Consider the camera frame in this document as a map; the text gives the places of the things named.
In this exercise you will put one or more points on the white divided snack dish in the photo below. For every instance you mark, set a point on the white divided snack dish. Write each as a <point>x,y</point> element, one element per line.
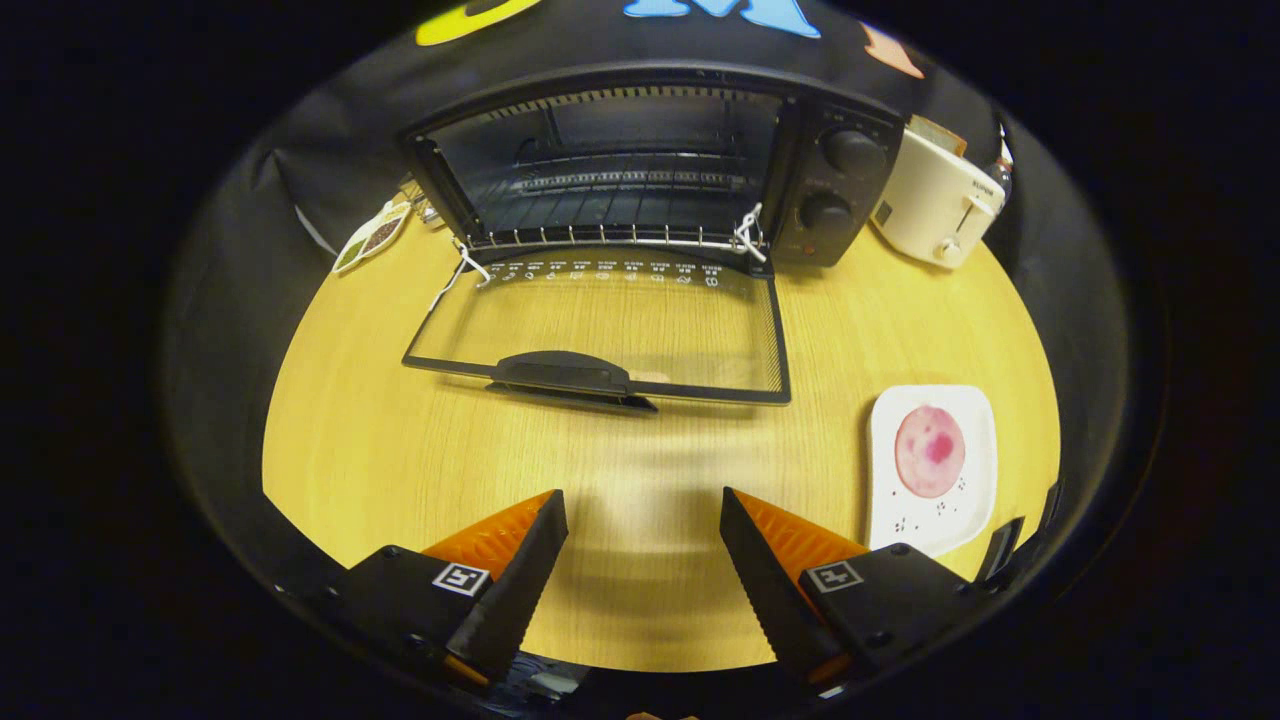
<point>372,238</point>

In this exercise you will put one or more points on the white bread toaster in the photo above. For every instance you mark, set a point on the white bread toaster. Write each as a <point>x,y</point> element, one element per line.
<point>930,200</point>

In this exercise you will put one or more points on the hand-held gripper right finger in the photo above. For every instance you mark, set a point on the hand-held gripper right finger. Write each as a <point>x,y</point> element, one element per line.
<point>770,590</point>

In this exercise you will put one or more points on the white square plate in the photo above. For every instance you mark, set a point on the white square plate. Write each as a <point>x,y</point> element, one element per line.
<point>960,520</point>

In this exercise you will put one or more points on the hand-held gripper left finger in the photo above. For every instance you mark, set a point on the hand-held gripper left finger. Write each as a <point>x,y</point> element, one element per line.
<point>520,590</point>

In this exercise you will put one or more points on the black backdrop cloth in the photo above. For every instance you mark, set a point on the black backdrop cloth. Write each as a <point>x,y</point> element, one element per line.
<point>330,150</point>

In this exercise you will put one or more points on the bread slice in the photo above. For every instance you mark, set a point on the bread slice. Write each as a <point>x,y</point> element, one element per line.
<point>940,132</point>

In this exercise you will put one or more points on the black toaster oven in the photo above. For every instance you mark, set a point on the black toaster oven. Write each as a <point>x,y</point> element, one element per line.
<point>840,200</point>

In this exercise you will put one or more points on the clear water bottle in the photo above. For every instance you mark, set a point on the clear water bottle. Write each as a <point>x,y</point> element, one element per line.
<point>1003,170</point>

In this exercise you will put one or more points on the pink ham slice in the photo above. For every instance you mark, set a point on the pink ham slice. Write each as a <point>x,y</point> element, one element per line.
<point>930,455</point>

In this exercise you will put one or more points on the clear glass cup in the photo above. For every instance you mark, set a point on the clear glass cup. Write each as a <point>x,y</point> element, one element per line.
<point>420,200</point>

